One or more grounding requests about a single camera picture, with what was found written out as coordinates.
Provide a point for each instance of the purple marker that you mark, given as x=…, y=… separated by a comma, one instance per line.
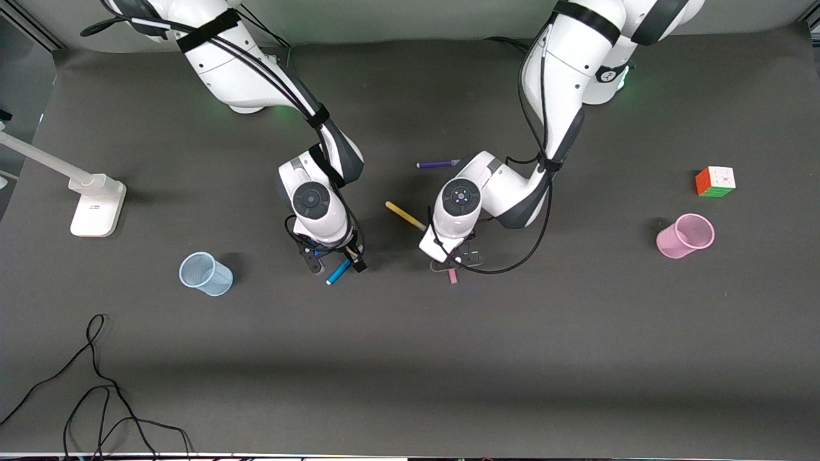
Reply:
x=437, y=164

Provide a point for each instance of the light blue mesh cup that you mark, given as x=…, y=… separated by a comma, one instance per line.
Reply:
x=205, y=274

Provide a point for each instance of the yellow marker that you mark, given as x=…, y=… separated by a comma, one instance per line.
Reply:
x=403, y=214

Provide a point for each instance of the dark grey table mat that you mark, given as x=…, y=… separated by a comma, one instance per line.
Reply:
x=410, y=358

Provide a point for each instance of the pink mesh cup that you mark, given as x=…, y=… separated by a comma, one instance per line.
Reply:
x=684, y=235

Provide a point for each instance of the white stand with base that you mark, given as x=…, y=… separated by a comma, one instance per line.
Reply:
x=96, y=211

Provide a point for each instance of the blue marker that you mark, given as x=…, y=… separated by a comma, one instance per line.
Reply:
x=337, y=272

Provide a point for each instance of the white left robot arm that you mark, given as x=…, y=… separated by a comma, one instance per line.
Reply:
x=564, y=77

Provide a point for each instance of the colourful puzzle cube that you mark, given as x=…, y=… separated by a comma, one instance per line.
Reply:
x=715, y=181

